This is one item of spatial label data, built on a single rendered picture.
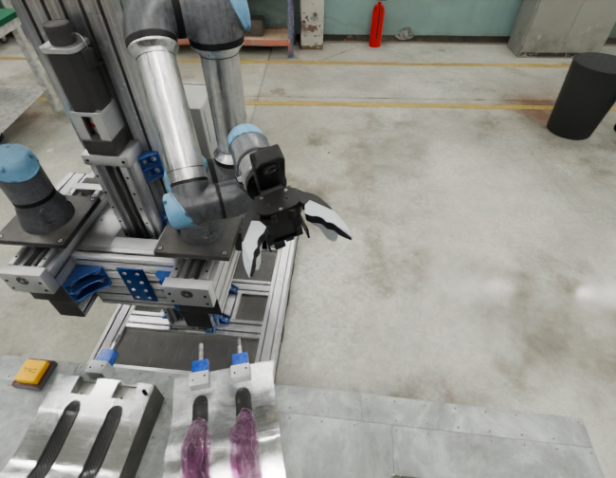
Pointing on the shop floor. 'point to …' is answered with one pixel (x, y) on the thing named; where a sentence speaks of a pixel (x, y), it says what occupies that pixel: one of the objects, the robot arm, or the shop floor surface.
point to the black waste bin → (588, 94)
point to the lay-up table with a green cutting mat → (8, 113)
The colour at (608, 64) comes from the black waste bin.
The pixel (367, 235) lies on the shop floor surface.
